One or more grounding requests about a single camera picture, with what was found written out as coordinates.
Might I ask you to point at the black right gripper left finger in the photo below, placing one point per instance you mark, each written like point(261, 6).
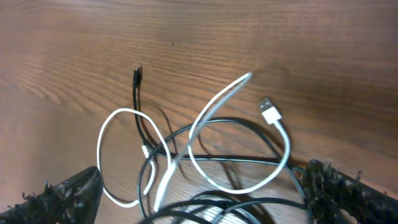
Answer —
point(75, 200)

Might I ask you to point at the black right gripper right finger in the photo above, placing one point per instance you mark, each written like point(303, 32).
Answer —
point(329, 192)

